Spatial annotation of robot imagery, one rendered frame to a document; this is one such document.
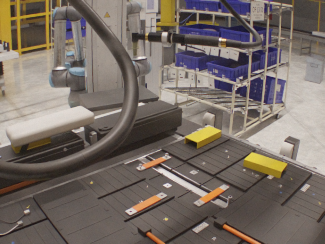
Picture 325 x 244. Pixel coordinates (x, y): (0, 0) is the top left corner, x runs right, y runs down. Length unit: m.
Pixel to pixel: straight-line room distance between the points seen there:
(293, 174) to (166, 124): 0.61
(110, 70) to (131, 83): 2.06
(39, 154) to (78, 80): 1.68
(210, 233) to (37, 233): 0.49
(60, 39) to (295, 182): 2.25
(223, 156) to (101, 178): 0.48
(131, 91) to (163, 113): 0.78
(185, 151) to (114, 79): 1.54
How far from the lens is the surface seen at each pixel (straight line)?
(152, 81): 4.97
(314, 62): 7.07
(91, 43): 2.58
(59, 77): 2.76
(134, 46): 1.48
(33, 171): 0.51
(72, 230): 0.88
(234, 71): 3.43
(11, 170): 0.53
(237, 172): 1.15
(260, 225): 0.91
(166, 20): 1.39
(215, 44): 1.34
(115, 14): 2.61
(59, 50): 2.78
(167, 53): 5.75
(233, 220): 0.91
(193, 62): 3.74
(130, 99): 0.59
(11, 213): 1.00
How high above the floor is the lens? 1.60
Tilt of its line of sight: 22 degrees down
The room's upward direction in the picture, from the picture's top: 1 degrees clockwise
